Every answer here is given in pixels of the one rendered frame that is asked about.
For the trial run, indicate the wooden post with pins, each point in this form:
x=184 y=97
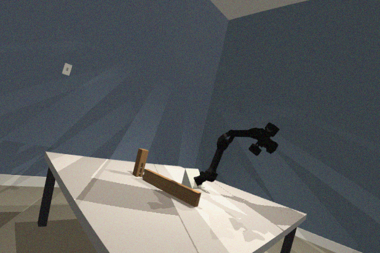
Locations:
x=140 y=162

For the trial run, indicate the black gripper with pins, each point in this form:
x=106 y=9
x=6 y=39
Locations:
x=263 y=138

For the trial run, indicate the brown wooden board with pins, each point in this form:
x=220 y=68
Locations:
x=184 y=193

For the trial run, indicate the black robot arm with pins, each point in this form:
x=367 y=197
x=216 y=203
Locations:
x=223 y=143

